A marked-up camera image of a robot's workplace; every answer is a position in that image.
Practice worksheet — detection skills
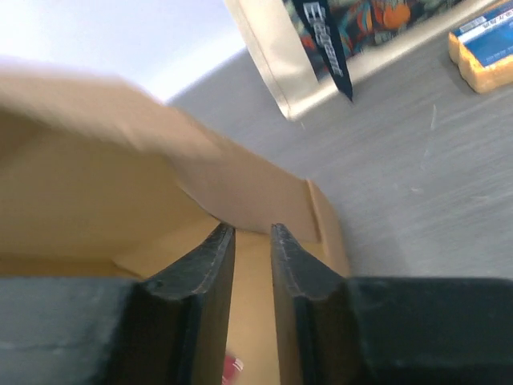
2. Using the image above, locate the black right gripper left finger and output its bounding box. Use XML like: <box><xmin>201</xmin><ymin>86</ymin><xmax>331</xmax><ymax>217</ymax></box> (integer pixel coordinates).
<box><xmin>1</xmin><ymin>225</ymin><xmax>236</xmax><ymax>384</ymax></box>

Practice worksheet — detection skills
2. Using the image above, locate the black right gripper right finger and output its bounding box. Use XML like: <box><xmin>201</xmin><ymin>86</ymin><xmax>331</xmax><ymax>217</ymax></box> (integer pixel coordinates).
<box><xmin>271</xmin><ymin>224</ymin><xmax>512</xmax><ymax>384</ymax></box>

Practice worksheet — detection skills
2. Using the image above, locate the brown cardboard box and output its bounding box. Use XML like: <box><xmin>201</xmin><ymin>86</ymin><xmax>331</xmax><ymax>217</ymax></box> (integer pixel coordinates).
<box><xmin>1</xmin><ymin>66</ymin><xmax>349</xmax><ymax>384</ymax></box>

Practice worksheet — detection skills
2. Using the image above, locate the orange blue small box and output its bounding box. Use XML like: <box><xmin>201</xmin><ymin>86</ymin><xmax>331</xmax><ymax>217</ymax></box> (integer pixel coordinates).
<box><xmin>448</xmin><ymin>1</ymin><xmax>512</xmax><ymax>94</ymax></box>

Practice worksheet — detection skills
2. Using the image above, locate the small red card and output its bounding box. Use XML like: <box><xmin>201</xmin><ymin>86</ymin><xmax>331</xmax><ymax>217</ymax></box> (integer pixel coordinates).
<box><xmin>221</xmin><ymin>353</ymin><xmax>244</xmax><ymax>385</ymax></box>

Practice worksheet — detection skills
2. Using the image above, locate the beige canvas tote bag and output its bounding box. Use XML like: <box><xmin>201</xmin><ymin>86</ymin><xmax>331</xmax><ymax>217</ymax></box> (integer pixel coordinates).
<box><xmin>226</xmin><ymin>1</ymin><xmax>492</xmax><ymax>120</ymax></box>

